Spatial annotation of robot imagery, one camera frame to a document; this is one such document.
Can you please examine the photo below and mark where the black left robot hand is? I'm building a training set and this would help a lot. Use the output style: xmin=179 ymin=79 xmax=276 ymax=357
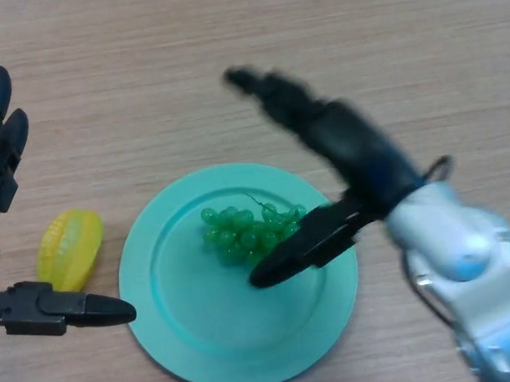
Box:
xmin=0 ymin=60 xmax=138 ymax=338

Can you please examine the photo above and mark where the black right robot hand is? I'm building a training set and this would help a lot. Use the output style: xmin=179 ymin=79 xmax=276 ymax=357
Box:
xmin=223 ymin=59 xmax=429 ymax=290

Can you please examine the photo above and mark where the green grapes bunch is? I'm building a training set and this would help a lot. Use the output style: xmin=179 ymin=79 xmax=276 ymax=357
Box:
xmin=199 ymin=190 xmax=312 ymax=268

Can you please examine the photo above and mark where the teal round plate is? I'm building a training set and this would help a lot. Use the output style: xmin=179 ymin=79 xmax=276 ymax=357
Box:
xmin=114 ymin=159 xmax=363 ymax=382

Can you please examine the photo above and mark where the yellow starfruit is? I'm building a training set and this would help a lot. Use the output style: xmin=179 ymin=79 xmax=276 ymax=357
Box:
xmin=34 ymin=207 xmax=107 ymax=294

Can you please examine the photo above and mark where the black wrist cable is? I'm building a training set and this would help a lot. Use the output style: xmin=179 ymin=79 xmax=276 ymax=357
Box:
xmin=420 ymin=155 xmax=453 ymax=186

